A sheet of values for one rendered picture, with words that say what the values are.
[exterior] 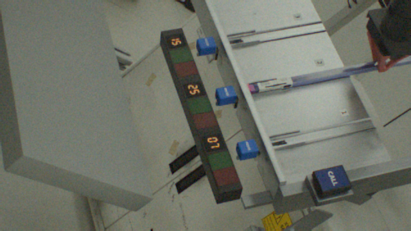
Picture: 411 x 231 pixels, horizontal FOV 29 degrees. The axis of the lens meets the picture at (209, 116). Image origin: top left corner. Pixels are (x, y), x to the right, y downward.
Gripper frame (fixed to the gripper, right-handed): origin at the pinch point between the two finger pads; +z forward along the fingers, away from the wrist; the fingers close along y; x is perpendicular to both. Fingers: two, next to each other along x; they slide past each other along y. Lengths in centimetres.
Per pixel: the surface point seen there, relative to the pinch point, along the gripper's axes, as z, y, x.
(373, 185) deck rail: 3.5, -20.7, 9.9
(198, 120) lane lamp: 2.4, -2.8, 34.3
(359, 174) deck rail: 0.2, -20.1, 13.1
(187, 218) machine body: 51, 4, 29
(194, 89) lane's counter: 2.3, 3.4, 33.0
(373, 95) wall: 159, 97, -94
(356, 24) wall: 153, 132, -99
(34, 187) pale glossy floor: 67, 30, 59
